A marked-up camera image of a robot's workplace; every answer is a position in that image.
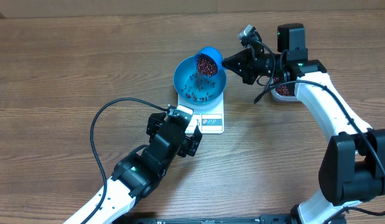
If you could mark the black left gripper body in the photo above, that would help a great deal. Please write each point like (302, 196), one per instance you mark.
(184, 149)

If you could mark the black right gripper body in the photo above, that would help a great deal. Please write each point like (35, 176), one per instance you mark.
(268, 65)

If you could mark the blue plastic measuring scoop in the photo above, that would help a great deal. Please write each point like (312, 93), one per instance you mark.
(208, 61)

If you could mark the teal metal bowl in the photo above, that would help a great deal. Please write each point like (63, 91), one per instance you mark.
(186, 68)

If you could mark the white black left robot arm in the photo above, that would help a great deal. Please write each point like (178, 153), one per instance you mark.
(140, 172)

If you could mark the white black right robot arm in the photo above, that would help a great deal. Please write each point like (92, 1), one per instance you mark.
(353, 167)

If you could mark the white digital kitchen scale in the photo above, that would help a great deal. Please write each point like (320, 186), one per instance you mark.
(210, 118)

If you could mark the red beans in bowl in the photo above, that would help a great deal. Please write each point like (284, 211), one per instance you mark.
(198, 88)

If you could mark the clear container of red beans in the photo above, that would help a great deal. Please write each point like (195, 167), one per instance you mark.
(283, 95)

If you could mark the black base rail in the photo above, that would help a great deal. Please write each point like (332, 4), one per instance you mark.
(262, 219)

